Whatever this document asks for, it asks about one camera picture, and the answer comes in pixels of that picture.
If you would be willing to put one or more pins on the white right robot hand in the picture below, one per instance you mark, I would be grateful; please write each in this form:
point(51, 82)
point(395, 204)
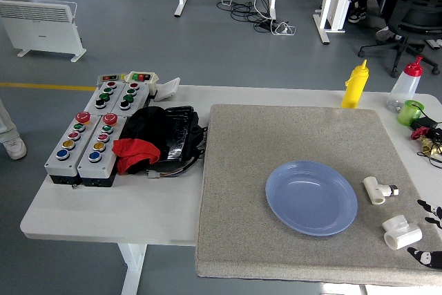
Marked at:
point(424, 257)

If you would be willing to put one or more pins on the large white pipe tee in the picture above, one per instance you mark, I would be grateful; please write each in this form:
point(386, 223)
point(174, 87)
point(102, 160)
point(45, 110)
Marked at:
point(402, 236)

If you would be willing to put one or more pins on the white pipe tee metal nipple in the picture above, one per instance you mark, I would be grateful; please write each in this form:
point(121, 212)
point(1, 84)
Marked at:
point(373, 189)

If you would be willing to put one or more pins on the brass pipe fitting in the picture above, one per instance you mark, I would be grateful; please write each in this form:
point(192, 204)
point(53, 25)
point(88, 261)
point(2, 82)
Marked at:
point(430, 145)

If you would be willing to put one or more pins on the blue plate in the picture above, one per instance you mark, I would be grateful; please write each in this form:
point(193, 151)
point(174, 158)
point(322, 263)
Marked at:
point(310, 201)

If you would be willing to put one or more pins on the black power adapter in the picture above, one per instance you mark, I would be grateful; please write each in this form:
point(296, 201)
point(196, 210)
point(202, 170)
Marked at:
point(424, 123)

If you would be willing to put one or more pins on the green plastic cup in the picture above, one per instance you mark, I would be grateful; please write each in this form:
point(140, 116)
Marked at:
point(409, 113)

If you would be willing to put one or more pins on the clear squeeze bottle red cap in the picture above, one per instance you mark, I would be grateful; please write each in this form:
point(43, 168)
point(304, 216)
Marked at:
point(405, 87)

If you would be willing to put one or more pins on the yellow squeeze bottle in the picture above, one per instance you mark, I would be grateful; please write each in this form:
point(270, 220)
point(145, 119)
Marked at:
point(355, 87)

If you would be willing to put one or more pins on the grey-brown mat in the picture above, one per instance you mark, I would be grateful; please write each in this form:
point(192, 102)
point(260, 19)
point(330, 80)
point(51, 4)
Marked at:
point(241, 170)

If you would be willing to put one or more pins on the black office chair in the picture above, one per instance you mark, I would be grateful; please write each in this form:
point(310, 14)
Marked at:
point(414, 15)

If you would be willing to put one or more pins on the seated person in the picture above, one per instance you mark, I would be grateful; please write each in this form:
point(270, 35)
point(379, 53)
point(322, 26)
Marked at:
point(357, 15)

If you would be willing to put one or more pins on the black plastic tray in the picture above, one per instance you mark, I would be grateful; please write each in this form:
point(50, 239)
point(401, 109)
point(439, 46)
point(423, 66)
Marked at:
point(179, 129)

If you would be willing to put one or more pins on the white table leg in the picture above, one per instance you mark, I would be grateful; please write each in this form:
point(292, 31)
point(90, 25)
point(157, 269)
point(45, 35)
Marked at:
point(133, 267)

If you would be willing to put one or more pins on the red cloth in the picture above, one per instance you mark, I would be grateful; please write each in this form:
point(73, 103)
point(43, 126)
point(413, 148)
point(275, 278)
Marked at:
point(134, 151)

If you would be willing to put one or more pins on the black cloth bag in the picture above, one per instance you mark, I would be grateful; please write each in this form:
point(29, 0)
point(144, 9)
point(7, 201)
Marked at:
point(145, 125)

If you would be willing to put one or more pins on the white box green red buttons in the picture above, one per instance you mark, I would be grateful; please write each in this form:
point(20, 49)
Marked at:
point(143, 79)

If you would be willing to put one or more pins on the grey four-button control box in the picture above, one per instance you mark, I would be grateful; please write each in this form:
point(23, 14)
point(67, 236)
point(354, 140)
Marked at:
point(129, 98)
point(103, 96)

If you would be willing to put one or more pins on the grey five-button control box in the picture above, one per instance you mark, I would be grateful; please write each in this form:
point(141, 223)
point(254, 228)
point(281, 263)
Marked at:
point(69, 150)
point(100, 151)

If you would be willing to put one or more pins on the standing person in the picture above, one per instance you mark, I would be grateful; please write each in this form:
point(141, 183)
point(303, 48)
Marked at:
point(14, 146)

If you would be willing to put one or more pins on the white electric heater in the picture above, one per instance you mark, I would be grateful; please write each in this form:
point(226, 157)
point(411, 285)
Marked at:
point(38, 29)

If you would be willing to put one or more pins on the white desk frame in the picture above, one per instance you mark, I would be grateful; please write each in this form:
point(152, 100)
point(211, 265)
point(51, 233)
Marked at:
point(331, 5)

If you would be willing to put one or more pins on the white wall switch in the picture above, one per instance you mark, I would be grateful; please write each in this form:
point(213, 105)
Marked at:
point(167, 89)

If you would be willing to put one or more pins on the small grey switch box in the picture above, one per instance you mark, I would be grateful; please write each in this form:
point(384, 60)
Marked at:
point(110, 77)

